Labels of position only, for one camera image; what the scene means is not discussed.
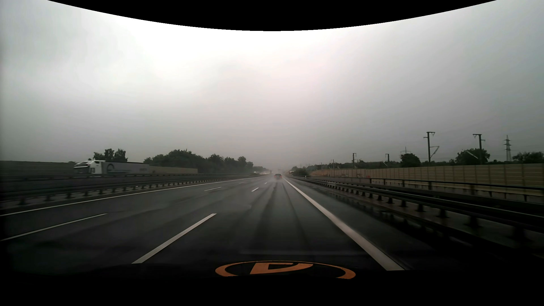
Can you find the dark wet asphalt road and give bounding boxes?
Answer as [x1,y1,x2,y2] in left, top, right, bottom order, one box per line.
[0,173,544,273]

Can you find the distant row of trees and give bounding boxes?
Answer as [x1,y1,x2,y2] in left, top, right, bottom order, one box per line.
[291,160,401,171]

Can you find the road markings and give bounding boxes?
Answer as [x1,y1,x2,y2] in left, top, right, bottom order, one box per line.
[0,175,405,271]

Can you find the round dark tree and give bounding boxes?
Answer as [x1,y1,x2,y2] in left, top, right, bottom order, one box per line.
[399,153,422,168]

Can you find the grey metal railing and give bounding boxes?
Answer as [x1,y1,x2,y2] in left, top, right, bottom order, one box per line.
[323,175,544,203]

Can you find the clump of trees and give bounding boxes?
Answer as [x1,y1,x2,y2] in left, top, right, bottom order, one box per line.
[93,148,128,162]

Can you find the white lorry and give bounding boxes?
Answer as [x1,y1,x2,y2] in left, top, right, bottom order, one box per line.
[73,160,147,176]

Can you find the broad dark tree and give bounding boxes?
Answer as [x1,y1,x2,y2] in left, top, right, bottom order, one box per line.
[455,148,491,166]

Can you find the tan noise barrier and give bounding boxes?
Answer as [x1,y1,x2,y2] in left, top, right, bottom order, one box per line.
[310,163,544,188]

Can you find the dark grey noise barrier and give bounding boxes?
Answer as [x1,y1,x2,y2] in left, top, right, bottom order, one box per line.
[0,160,199,181]

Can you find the low dark trees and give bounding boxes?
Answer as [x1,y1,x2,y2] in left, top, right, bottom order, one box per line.
[512,151,544,165]

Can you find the grey steel guard rail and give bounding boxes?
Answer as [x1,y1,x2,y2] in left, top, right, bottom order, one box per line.
[0,174,261,207]
[288,176,544,241]

